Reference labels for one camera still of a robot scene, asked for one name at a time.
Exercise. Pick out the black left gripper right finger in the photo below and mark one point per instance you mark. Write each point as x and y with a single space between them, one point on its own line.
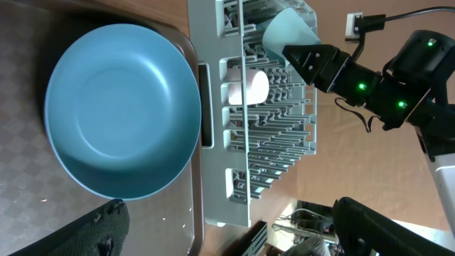
362 230

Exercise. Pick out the brown serving tray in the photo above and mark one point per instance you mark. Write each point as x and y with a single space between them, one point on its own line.
38 197

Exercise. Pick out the grey plastic dishwasher rack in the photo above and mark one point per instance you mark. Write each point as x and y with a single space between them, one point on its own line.
247 147

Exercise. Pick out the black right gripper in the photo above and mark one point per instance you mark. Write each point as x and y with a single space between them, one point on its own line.
400 93

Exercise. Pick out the light blue plastic cup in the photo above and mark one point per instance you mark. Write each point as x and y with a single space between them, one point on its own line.
287 28

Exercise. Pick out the dark blue plate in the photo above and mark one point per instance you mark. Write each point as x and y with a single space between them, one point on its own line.
123 112

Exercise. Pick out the pink plastic cup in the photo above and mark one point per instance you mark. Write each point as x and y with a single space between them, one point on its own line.
257 84

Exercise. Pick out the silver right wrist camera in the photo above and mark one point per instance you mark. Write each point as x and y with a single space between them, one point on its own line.
358 24

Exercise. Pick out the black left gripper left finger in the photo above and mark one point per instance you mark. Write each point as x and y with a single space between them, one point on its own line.
101 232

